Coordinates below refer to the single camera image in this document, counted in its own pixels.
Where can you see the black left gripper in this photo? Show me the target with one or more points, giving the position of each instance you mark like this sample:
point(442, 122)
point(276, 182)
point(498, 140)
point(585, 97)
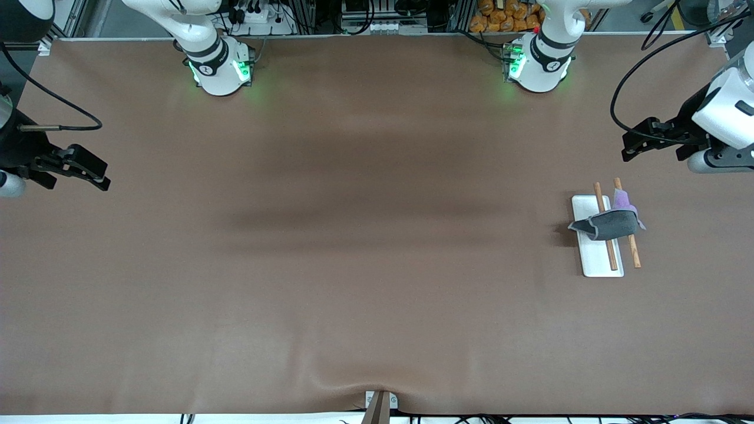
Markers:
point(690, 122)

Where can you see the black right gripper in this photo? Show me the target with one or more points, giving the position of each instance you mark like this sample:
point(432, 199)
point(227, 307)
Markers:
point(19, 148)

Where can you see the grey and purple towel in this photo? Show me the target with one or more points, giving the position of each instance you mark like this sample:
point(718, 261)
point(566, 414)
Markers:
point(612, 225)

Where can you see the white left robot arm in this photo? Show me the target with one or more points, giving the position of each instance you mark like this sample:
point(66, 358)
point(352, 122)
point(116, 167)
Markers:
point(548, 59)

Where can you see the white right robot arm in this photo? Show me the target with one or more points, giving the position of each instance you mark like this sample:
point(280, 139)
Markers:
point(221, 65)

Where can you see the white rack with wooden rods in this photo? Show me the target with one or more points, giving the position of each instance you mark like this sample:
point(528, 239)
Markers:
point(592, 259)

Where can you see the white power strip with plugs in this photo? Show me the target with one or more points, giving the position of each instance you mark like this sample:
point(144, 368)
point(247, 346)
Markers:
point(271, 26)

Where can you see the white multi-socket block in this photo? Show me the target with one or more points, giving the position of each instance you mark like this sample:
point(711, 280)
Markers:
point(383, 26)

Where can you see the aluminium frame profile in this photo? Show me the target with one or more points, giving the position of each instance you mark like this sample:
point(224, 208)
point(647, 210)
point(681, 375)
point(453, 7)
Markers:
point(75, 17)
point(720, 36)

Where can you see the grey metal table bracket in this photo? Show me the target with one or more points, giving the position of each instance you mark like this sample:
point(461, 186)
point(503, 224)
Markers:
point(394, 401)

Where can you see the brown tapered post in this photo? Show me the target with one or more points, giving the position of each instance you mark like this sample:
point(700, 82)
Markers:
point(378, 412)

